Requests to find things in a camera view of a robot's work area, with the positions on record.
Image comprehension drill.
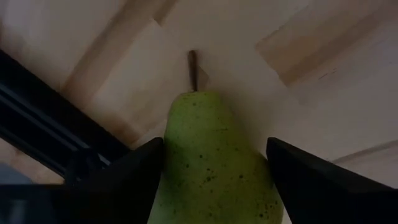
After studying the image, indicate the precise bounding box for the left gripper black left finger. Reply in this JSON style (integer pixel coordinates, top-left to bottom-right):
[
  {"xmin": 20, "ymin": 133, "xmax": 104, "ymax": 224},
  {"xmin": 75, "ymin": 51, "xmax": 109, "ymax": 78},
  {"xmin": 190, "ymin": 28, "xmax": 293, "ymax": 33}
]
[{"xmin": 0, "ymin": 137, "xmax": 165, "ymax": 224}]

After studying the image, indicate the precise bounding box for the green pear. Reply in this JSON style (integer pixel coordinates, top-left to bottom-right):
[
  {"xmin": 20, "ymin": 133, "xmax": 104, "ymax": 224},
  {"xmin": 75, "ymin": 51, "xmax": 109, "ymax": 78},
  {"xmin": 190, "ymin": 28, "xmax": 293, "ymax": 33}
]
[{"xmin": 147, "ymin": 49, "xmax": 285, "ymax": 224}]

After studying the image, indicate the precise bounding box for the black aluminium table frame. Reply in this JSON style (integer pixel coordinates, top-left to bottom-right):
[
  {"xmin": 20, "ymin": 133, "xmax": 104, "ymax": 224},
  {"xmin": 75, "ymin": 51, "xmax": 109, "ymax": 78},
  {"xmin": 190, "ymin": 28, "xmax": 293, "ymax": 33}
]
[{"xmin": 0, "ymin": 49, "xmax": 131, "ymax": 187}]

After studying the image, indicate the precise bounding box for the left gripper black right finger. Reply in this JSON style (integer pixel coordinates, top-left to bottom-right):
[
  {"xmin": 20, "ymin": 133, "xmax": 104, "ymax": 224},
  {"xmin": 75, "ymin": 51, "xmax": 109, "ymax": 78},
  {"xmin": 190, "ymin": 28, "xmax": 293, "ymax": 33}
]
[{"xmin": 266, "ymin": 137, "xmax": 398, "ymax": 224}]

